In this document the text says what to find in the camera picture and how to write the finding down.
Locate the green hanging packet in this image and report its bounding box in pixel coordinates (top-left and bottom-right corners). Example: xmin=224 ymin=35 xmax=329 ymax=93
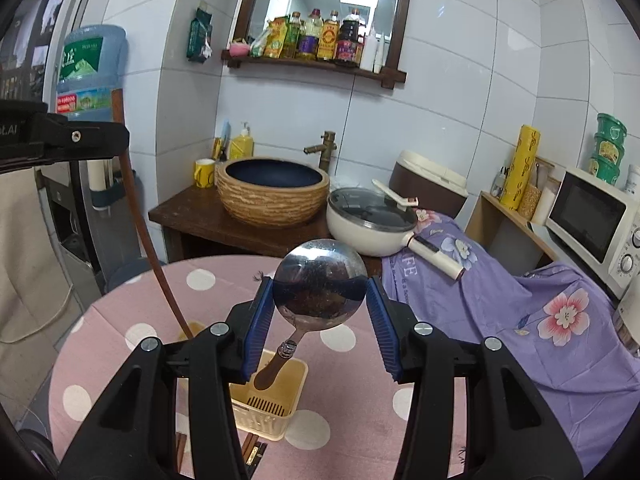
xmin=186 ymin=2 xmax=213 ymax=63

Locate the bronze faucet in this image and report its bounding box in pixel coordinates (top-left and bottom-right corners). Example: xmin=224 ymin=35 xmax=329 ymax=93
xmin=303 ymin=131 xmax=337 ymax=172

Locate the beige perforated utensil holder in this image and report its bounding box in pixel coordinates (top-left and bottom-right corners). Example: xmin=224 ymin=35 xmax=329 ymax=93
xmin=177 ymin=320 xmax=309 ymax=443

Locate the wood handled steel spoon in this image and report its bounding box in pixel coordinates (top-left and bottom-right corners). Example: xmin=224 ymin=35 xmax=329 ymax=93
xmin=254 ymin=238 xmax=368 ymax=390

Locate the beige cloth cover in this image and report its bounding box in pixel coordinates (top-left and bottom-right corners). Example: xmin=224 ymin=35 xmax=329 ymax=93
xmin=1 ymin=170 xmax=80 ymax=422

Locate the brown white rice cooker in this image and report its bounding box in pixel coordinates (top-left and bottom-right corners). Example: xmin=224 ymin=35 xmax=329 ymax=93
xmin=388 ymin=150 xmax=469 ymax=218

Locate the green noodle cup stack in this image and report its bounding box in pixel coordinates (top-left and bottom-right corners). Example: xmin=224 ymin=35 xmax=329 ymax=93
xmin=587 ymin=113 xmax=627 ymax=185

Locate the dark wooden wall shelf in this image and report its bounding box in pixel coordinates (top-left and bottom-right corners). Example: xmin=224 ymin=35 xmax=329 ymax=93
xmin=221 ymin=0 xmax=411 ymax=89

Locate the pink polka dot tablecloth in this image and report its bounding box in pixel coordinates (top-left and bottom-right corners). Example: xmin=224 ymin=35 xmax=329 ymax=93
xmin=48 ymin=253 xmax=469 ymax=480

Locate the blue water jug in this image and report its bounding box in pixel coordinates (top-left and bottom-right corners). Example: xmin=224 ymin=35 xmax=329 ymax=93
xmin=55 ymin=24 xmax=128 ymax=122

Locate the brown wooden chopstick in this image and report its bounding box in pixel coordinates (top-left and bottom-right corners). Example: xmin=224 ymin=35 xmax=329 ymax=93
xmin=110 ymin=88 xmax=196 ymax=339

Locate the yellow mug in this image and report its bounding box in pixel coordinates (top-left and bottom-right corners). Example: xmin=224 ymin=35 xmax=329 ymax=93
xmin=193 ymin=158 xmax=216 ymax=188

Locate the white pan with lid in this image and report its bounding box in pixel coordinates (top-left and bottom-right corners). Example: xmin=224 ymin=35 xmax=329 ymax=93
xmin=326 ymin=186 xmax=464 ymax=280

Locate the woven basin sink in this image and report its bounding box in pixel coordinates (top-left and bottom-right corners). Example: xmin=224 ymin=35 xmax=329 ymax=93
xmin=216 ymin=157 xmax=330 ymax=228

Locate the black chopstick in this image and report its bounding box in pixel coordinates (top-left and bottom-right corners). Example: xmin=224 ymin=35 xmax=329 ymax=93
xmin=246 ymin=441 xmax=268 ymax=478

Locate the yellow wrap roll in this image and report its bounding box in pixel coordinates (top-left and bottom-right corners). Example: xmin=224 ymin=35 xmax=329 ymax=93
xmin=500 ymin=125 xmax=540 ymax=210

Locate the purple floral cloth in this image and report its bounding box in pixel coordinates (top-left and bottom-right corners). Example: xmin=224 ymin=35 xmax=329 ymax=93
xmin=382 ymin=211 xmax=639 ymax=472

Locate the dark wooden sink counter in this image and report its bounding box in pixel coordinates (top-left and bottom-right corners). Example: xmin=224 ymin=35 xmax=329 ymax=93
xmin=147 ymin=184 xmax=384 ymax=276

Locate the dark soy sauce bottle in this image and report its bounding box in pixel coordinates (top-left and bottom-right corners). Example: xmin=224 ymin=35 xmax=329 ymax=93
xmin=333 ymin=8 xmax=366 ymax=67

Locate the white microwave oven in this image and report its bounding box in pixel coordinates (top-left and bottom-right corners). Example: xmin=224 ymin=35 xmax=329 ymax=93
xmin=544 ymin=168 xmax=639 ymax=299

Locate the water dispenser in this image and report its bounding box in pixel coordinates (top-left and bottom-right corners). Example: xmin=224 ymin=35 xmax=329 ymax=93
xmin=37 ymin=162 xmax=141 ymax=295

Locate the yellow soap bottle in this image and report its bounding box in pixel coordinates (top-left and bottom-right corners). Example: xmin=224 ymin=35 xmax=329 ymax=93
xmin=229 ymin=122 xmax=254 ymax=160

